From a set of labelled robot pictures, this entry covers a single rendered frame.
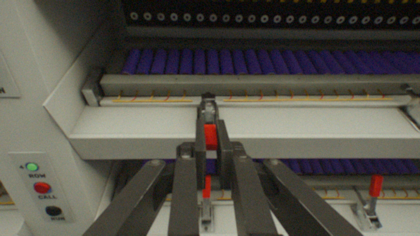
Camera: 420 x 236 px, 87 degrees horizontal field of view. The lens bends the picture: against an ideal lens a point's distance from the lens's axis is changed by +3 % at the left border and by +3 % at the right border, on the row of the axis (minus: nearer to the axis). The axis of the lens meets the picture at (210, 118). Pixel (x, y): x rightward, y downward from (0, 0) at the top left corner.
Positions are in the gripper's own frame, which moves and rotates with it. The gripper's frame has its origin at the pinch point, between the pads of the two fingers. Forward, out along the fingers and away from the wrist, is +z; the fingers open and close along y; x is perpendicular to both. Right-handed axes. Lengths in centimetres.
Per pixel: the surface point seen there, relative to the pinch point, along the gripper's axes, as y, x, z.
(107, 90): -13.0, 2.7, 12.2
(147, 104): -7.7, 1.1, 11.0
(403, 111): 25.5, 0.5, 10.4
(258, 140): 5.9, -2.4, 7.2
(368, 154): 20.9, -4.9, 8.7
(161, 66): -6.7, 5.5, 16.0
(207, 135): -0.3, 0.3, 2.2
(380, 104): 22.8, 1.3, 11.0
